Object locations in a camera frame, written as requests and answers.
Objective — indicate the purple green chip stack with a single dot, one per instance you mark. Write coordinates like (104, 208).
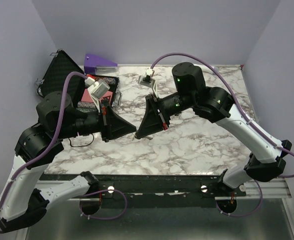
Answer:
(86, 107)

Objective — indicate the blue grey chip stack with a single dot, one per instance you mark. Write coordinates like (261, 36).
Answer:
(111, 81)

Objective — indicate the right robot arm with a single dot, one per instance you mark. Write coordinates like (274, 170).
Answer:
(216, 105)

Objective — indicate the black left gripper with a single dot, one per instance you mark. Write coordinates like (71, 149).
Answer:
(114, 125)

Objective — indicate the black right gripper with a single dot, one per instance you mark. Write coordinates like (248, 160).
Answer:
(153, 120)

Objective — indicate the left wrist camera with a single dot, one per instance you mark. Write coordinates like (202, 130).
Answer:
(96, 88)

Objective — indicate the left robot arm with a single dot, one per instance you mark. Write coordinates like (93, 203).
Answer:
(21, 203)

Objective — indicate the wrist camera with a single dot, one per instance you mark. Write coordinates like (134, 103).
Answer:
(146, 80)
(96, 88)

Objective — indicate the purple plastic wedge block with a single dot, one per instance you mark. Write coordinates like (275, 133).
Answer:
(96, 65)

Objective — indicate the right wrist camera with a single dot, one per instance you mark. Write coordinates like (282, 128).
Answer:
(146, 80)

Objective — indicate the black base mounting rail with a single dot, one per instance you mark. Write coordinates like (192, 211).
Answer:
(168, 191)

